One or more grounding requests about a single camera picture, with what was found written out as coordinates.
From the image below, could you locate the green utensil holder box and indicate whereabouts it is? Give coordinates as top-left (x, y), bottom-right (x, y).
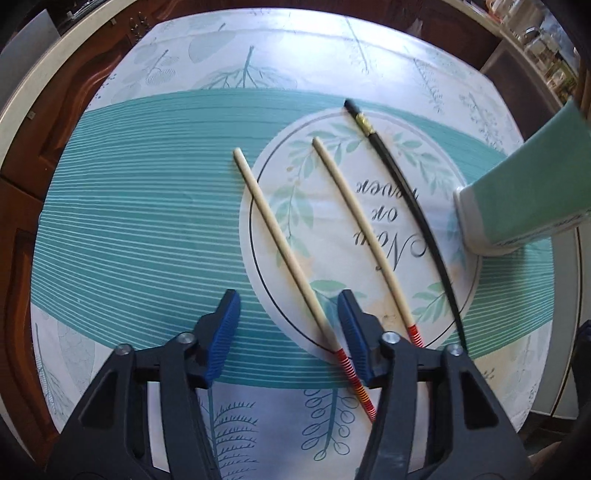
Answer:
top-left (454, 100), bottom-right (590, 256)

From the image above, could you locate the leaf patterned teal tablecloth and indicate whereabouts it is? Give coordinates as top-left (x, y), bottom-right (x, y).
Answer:
top-left (31, 9), bottom-right (554, 479)

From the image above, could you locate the bamboo chopstick red end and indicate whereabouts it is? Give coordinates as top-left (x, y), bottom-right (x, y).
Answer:
top-left (311, 136), bottom-right (425, 347)
top-left (232, 148), bottom-right (377, 423)

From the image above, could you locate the black chopstick gold band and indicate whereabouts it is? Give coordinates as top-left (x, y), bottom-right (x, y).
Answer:
top-left (344, 99), bottom-right (480, 346)

